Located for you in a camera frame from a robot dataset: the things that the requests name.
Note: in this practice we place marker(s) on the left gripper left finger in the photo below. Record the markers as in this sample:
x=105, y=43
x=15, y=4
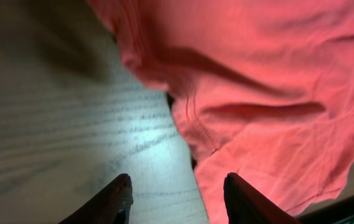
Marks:
x=111, y=205

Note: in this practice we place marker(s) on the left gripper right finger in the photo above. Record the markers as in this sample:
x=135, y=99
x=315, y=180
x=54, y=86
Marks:
x=245, y=205

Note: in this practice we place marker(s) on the red t-shirt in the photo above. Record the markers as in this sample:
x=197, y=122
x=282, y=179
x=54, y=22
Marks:
x=261, y=88

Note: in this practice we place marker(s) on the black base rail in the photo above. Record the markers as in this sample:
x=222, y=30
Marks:
x=339, y=213

